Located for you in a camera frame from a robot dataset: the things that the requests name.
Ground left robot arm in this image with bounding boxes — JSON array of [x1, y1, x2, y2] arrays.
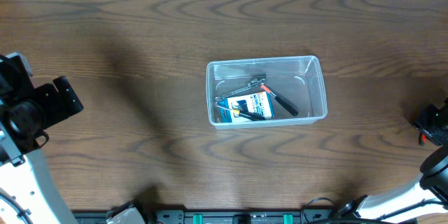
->
[[1, 52, 83, 223]]

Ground silver wrench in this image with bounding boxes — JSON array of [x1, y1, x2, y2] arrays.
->
[[213, 77, 265, 102]]

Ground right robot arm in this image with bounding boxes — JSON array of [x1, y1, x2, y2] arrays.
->
[[335, 101, 447, 223]]

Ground small claw hammer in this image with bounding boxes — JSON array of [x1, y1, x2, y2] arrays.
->
[[248, 74, 298, 116]]

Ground red handled pliers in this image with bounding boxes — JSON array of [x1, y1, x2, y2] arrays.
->
[[419, 133, 427, 146]]

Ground clear plastic container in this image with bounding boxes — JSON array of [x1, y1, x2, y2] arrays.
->
[[206, 55, 328, 130]]

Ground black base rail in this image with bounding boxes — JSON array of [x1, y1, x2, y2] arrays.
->
[[71, 209, 337, 224]]

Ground blue white screw box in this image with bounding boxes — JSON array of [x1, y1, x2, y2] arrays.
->
[[216, 92, 274, 123]]

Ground black yellow screwdriver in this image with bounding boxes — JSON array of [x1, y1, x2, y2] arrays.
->
[[214, 104, 265, 121]]

